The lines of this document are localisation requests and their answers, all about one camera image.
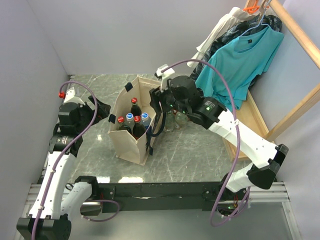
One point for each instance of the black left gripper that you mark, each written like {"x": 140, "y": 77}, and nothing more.
{"x": 103, "y": 111}

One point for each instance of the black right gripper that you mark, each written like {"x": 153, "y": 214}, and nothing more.
{"x": 156, "y": 96}

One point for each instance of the clear green-capped glass bottle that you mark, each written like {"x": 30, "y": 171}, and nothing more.
{"x": 169, "y": 122}

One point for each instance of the cola bottle red cap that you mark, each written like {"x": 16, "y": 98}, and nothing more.
{"x": 138, "y": 128}
{"x": 135, "y": 109}
{"x": 122, "y": 125}

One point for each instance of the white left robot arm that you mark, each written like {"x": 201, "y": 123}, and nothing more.
{"x": 50, "y": 217}

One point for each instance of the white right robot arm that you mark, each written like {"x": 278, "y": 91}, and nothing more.
{"x": 266, "y": 157}

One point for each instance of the beige canvas tote bag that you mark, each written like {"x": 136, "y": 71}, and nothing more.
{"x": 126, "y": 146}

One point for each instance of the Pocari bottle blue cap left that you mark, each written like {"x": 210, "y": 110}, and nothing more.
{"x": 130, "y": 120}

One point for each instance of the pocari bottle blue cap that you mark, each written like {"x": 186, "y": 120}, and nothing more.
{"x": 130, "y": 120}
{"x": 145, "y": 120}

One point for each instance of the Pocari bottle blue cap right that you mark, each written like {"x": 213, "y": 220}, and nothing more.
{"x": 145, "y": 120}

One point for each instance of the cola bottle red cap front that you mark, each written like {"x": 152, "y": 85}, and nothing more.
{"x": 138, "y": 128}

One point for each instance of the turquoise t-shirt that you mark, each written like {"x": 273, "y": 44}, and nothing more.
{"x": 212, "y": 86}

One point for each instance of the wooden clothes rack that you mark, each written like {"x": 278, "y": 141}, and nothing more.
{"x": 288, "y": 98}

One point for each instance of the white garment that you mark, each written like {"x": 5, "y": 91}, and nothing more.
{"x": 229, "y": 20}

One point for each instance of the orange hanger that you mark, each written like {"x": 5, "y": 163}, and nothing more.
{"x": 251, "y": 6}

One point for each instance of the dark floral shirt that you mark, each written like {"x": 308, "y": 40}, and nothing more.
{"x": 225, "y": 42}

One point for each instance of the light blue hanger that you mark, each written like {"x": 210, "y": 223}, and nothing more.
{"x": 259, "y": 22}

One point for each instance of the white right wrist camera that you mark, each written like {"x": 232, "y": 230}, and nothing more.
{"x": 164, "y": 76}

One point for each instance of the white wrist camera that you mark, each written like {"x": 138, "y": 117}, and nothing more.
{"x": 71, "y": 96}
{"x": 164, "y": 76}

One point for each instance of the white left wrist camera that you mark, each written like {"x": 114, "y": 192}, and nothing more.
{"x": 71, "y": 96}

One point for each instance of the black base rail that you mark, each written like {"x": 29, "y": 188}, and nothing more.
{"x": 159, "y": 196}

